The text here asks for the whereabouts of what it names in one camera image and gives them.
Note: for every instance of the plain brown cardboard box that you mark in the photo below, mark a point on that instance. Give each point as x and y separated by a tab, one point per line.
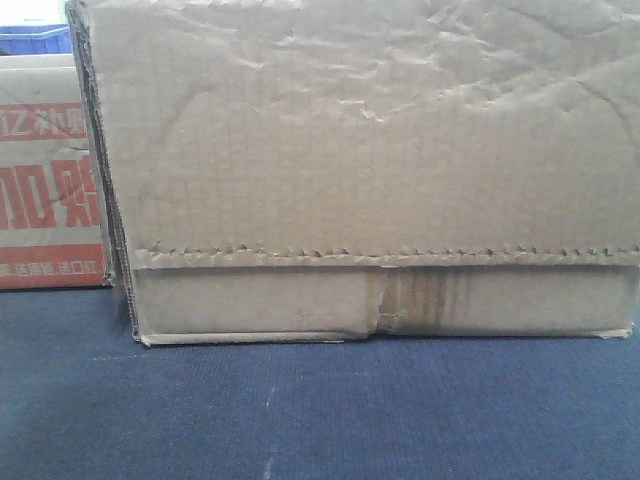
332	170

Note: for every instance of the red printed cardboard box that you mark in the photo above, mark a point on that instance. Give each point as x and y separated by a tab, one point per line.
50	203

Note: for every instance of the dark blue table cloth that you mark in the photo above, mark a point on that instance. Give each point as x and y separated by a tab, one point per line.
80	399

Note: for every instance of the blue plastic bin background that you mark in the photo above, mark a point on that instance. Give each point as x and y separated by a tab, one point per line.
36	39

